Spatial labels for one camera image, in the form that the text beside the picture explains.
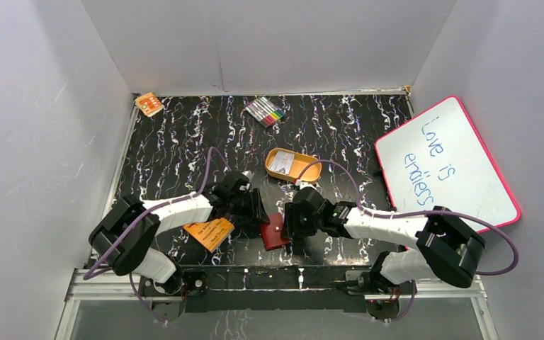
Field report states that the red card holder wallet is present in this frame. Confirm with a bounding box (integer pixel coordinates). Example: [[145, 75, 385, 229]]
[[259, 212, 290, 251]]

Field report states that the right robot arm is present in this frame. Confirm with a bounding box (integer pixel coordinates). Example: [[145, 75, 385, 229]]
[[283, 186, 485, 294]]

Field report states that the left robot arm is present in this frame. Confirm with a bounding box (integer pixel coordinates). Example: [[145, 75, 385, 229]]
[[88, 171, 270, 295]]

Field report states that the white card in tray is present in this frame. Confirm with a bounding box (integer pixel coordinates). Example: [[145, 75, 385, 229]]
[[268, 151, 295, 175]]

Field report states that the small orange card box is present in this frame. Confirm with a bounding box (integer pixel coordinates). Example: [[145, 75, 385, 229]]
[[135, 92, 164, 117]]

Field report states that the orange book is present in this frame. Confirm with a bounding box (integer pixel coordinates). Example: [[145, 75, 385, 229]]
[[183, 217, 234, 253]]

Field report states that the orange oval tray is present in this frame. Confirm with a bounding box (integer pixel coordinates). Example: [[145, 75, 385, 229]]
[[264, 148, 322, 183]]

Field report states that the pack of coloured markers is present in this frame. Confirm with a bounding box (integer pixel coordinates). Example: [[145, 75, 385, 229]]
[[244, 96, 286, 128]]

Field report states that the pink framed whiteboard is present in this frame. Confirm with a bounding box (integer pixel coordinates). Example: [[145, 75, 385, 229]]
[[375, 96, 521, 227]]

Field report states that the black metal base rail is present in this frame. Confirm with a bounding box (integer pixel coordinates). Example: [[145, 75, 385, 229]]
[[65, 263, 489, 324]]

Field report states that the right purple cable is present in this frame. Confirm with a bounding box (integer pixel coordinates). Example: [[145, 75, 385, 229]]
[[295, 159, 520, 277]]

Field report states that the purple cable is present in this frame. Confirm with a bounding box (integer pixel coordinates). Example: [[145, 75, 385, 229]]
[[295, 159, 520, 277], [82, 147, 232, 281]]

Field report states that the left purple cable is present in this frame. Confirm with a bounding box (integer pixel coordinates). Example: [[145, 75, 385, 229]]
[[82, 147, 232, 281]]

